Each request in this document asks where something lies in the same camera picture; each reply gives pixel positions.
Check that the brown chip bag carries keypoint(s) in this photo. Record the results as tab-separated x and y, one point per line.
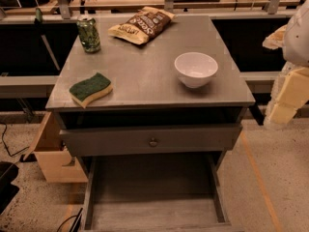
144	26

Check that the grey cabinet with drawers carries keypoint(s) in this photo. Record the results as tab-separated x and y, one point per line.
132	186

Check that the round metal drawer knob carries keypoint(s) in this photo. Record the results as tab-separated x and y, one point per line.
153	142

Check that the green soda can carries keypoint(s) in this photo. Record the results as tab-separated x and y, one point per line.
88	33

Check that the white bowl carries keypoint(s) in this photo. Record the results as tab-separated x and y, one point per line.
195	69

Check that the green yellow sponge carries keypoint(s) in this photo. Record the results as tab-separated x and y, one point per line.
91	89

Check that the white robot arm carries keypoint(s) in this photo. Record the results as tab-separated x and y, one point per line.
296	40

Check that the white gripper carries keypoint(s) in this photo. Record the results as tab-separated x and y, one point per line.
296	39

